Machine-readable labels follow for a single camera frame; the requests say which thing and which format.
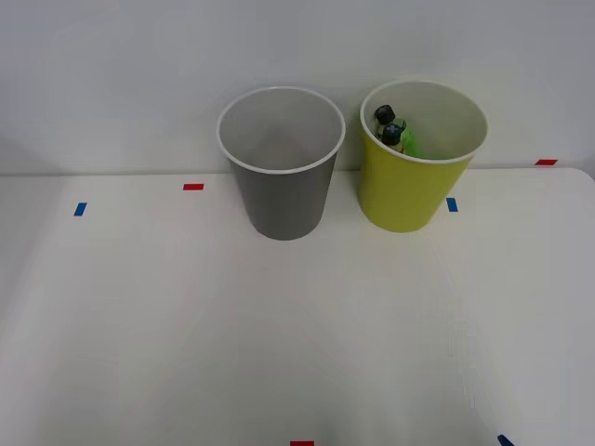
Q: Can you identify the green bottle with black cap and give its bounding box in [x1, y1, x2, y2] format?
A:
[374, 104, 420, 159]

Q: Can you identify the yellow-green plastic waste bin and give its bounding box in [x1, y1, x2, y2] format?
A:
[358, 78, 491, 234]

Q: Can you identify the grey plastic waste bin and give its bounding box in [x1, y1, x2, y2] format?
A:
[216, 85, 348, 242]

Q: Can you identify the yellow bottle with black cap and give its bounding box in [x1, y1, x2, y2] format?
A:
[379, 124, 407, 157]

